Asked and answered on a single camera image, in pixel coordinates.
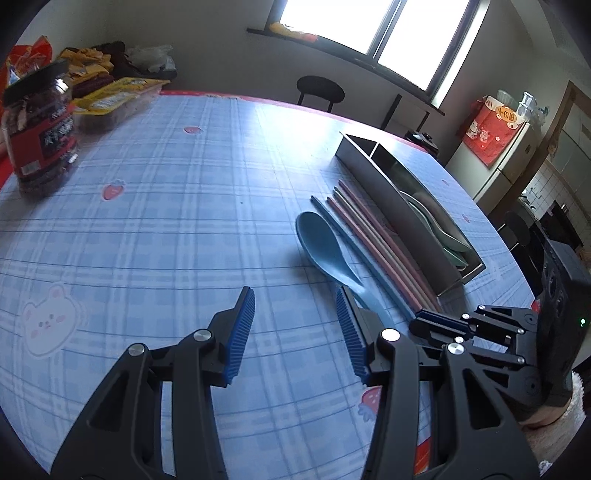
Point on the white refrigerator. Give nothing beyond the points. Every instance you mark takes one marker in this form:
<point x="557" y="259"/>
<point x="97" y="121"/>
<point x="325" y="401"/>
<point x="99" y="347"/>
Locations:
<point x="512" y="166"/>

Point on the yellow packet on sill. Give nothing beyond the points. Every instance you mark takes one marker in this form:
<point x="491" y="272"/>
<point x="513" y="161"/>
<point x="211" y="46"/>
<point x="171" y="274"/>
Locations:
<point x="295" y="31"/>

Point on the rice cooker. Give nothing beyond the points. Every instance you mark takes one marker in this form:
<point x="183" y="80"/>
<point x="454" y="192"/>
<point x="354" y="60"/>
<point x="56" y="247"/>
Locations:
<point x="422" y="141"/>

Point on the black-lidded snack jar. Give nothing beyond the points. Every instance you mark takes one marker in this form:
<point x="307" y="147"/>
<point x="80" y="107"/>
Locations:
<point x="39" y="134"/>

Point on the black oven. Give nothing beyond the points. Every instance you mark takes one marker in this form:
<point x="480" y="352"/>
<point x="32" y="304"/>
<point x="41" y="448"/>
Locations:
<point x="561" y="226"/>

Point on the yellow snack tray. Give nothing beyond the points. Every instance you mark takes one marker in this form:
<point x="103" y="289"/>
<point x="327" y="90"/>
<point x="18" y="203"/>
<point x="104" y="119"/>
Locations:
<point x="117" y="101"/>

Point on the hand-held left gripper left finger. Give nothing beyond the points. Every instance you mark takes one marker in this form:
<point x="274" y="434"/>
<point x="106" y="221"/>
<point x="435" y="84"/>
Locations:
<point x="240" y="337"/>

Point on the white plastic bag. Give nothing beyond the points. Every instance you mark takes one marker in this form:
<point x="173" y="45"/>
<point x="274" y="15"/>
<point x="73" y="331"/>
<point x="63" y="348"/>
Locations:
<point x="150" y="57"/>

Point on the green spoon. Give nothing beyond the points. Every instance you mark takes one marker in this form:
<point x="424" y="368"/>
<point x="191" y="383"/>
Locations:
<point x="450" y="251"/>

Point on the pink and brown chopsticks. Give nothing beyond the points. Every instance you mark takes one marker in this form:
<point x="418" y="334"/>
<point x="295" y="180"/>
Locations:
<point x="383" y="235"/>

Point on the black metal frame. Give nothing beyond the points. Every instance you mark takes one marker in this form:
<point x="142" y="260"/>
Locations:
<point x="392" y="113"/>

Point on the metal utensil tray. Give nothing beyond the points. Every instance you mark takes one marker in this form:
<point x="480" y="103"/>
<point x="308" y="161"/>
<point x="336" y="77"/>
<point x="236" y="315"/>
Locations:
<point x="406" y="217"/>

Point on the clear plastic containers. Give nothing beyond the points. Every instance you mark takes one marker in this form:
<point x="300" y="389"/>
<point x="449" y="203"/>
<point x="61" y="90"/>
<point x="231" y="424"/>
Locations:
<point x="526" y="106"/>

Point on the red hanging cloth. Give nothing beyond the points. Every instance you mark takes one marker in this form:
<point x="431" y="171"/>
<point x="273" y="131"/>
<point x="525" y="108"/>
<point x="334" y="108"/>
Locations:
<point x="489" y="134"/>

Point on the blue chopstick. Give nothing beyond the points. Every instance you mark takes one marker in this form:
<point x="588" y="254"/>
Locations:
<point x="351" y="242"/>

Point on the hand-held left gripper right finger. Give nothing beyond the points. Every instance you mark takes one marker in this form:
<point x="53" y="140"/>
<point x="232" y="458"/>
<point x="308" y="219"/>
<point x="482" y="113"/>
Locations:
<point x="353" y="337"/>

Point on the red snack bag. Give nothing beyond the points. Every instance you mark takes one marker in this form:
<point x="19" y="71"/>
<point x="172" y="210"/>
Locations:
<point x="25" y="57"/>

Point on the person's right hand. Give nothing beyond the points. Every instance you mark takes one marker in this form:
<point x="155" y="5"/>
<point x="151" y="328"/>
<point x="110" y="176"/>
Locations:
<point x="540" y="417"/>

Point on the dark chair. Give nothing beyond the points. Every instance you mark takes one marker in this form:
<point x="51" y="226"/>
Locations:
<point x="519" y="235"/>

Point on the cream spoon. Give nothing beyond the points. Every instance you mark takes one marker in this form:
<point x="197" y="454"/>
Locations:
<point x="438" y="217"/>

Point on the black round chair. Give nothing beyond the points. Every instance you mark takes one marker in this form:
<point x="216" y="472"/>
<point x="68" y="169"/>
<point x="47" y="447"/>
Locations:
<point x="321" y="90"/>

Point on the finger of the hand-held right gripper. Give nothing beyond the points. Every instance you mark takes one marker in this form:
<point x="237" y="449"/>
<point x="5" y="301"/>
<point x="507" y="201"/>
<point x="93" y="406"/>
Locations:
<point x="443" y="319"/>
<point x="489" y="353"/>

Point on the window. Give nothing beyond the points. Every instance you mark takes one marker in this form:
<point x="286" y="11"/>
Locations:
<point x="392" y="37"/>

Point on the yellow snack packets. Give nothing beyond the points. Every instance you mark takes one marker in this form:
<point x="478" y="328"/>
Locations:
<point x="87" y="62"/>

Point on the dark clothes pile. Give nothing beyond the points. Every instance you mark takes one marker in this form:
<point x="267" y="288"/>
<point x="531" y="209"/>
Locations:
<point x="111" y="60"/>

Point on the blue spoon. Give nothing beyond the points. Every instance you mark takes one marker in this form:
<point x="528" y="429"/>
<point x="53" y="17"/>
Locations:
<point x="323" y="249"/>

